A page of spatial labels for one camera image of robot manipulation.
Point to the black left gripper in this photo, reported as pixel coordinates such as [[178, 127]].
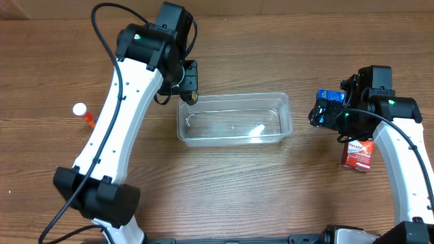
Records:
[[189, 87]]

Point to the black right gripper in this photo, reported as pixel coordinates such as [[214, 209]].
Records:
[[323, 113]]

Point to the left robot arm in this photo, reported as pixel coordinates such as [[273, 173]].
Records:
[[151, 60]]

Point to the dark bottle white cap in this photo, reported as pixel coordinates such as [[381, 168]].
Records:
[[190, 97]]

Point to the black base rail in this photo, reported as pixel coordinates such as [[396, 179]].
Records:
[[291, 239]]

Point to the blue medicine box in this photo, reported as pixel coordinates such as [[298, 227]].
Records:
[[328, 95]]

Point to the clear plastic container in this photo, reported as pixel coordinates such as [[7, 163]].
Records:
[[235, 119]]

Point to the red Panadol box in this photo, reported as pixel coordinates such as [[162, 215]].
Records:
[[358, 155]]

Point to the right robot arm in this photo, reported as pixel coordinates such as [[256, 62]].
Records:
[[367, 109]]

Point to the orange bottle white cap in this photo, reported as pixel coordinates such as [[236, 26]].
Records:
[[80, 110]]

